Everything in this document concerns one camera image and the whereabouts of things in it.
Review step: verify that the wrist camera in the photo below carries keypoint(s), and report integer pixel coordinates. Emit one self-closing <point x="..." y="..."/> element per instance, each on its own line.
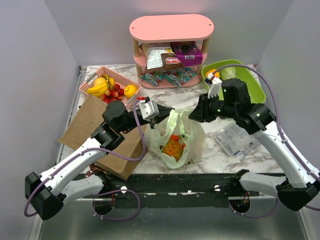
<point x="214" y="84"/>
<point x="148" y="108"/>

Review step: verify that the clear plastic screw box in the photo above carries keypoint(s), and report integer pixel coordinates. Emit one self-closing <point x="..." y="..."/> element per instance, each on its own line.
<point x="233" y="139"/>

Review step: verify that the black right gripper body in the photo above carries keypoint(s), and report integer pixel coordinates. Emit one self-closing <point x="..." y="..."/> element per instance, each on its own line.
<point x="213" y="107"/>

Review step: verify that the green plastic tray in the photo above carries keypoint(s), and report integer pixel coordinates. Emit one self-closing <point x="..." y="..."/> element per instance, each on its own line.
<point x="255" y="91"/>

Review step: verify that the right colourful candy packet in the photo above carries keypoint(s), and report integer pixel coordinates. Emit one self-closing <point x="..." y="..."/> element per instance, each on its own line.
<point x="179" y="76"/>

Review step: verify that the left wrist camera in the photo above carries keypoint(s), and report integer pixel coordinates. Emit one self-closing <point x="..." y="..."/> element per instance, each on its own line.
<point x="148" y="108"/>

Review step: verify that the silver wrench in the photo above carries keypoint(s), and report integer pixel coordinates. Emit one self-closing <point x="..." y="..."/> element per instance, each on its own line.
<point x="241" y="155"/>

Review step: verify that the left colourful candy packet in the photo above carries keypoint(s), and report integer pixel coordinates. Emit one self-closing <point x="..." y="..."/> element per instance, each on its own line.
<point x="153" y="78"/>

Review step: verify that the yellow banana bunch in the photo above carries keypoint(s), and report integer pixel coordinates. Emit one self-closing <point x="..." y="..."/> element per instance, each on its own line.
<point x="98" y="90"/>

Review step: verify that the colourful candy packet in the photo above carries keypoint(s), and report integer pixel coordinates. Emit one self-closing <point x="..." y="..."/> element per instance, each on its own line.
<point x="179" y="76"/>
<point x="153" y="78"/>

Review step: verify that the purple snack box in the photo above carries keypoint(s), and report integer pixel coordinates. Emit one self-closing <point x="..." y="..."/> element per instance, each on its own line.
<point x="188" y="53"/>

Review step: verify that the brown Tuba snack bag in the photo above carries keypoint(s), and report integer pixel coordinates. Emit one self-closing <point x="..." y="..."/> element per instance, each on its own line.
<point x="170" y="61"/>

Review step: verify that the red cherry bunch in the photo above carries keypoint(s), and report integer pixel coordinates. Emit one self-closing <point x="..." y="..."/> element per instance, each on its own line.
<point x="115" y="93"/>

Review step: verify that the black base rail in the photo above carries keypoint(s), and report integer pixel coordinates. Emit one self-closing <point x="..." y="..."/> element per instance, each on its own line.
<point x="161" y="190"/>

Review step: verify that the orange pineapple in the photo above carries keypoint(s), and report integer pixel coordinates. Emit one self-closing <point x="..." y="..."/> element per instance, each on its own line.
<point x="173" y="149"/>

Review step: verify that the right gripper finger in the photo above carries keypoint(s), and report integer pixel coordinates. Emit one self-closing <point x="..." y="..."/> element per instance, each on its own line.
<point x="197" y="116"/>
<point x="201" y="103"/>

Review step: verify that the orange carrot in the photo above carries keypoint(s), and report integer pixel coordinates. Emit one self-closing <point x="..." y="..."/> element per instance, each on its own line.
<point x="175" y="137"/>

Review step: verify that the light green plastic grocery bag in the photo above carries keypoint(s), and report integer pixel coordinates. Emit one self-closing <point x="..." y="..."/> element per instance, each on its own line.
<point x="191" y="133"/>

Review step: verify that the green cabbage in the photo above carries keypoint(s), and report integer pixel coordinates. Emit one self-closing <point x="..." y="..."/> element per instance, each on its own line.
<point x="228" y="73"/>

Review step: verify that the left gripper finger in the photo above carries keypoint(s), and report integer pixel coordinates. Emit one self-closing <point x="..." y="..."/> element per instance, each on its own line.
<point x="164" y="112"/>
<point x="154" y="121"/>

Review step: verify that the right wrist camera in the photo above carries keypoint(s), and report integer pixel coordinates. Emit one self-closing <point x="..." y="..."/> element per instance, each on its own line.
<point x="214" y="84"/>

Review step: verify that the white snack bag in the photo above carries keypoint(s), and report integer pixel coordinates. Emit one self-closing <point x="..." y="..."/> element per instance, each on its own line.
<point x="153" y="53"/>

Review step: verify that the yellow peach fruit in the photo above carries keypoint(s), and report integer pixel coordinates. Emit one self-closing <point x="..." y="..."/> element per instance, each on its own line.
<point x="99" y="81"/>

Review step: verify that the pink plastic fruit basket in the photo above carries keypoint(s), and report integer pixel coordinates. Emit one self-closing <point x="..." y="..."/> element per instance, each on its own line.
<point x="113" y="78"/>

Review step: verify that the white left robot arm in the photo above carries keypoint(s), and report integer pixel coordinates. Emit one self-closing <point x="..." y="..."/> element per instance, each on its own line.
<point x="49" y="191"/>

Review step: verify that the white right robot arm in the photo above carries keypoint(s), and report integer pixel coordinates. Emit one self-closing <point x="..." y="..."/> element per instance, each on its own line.
<point x="301" y="182"/>

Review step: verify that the pink three-tier shelf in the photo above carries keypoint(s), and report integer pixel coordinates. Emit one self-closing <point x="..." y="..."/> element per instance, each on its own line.
<point x="170" y="28"/>

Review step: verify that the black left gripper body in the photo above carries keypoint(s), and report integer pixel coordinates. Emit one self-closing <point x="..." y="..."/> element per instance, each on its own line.
<point x="157" y="119"/>

